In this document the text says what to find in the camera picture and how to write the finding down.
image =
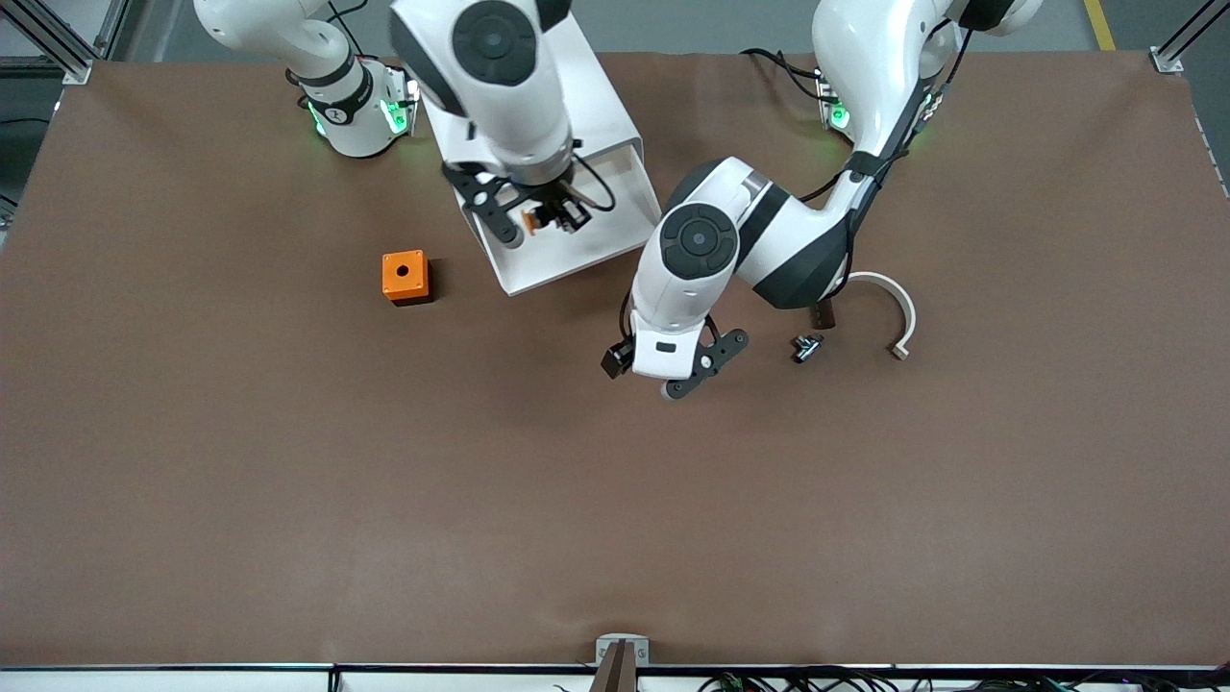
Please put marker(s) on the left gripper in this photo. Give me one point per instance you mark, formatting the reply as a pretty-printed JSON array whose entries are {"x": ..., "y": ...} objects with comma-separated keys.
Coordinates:
[{"x": 612, "y": 361}]

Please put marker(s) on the white curved bracket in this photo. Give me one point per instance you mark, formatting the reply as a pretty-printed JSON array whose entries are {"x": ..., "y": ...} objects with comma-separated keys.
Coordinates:
[{"x": 903, "y": 308}]

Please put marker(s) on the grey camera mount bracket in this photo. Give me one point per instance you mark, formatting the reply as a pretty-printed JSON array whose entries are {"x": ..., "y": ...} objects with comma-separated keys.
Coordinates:
[{"x": 622, "y": 663}]

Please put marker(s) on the orange push button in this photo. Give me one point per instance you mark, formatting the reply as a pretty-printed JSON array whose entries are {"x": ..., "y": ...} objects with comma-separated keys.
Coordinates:
[{"x": 529, "y": 222}]

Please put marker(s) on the brown terminal block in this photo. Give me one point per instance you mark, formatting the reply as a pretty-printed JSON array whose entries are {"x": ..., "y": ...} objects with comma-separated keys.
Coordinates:
[{"x": 824, "y": 315}]

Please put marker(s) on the white table edge rail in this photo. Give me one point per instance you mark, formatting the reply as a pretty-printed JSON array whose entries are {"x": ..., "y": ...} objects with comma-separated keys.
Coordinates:
[{"x": 192, "y": 680}]

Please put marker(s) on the orange box with hole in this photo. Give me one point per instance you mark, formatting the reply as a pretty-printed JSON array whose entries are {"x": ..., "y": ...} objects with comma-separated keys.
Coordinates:
[{"x": 404, "y": 274}]

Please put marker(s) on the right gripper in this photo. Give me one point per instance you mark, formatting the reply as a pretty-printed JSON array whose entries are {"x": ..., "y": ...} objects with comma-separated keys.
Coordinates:
[{"x": 552, "y": 202}]

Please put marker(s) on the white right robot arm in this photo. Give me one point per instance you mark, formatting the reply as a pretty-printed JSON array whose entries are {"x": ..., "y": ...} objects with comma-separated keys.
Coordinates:
[{"x": 509, "y": 96}]

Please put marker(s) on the silver metal connector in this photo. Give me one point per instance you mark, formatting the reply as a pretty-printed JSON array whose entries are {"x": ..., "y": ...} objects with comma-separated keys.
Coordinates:
[{"x": 808, "y": 348}]

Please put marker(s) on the aluminium frame post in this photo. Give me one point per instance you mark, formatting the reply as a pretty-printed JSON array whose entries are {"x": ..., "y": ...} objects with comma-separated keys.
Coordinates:
[
  {"x": 1168, "y": 60},
  {"x": 77, "y": 69}
]

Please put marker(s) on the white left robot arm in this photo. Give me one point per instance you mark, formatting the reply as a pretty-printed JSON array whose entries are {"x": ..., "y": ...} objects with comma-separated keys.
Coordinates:
[{"x": 701, "y": 279}]

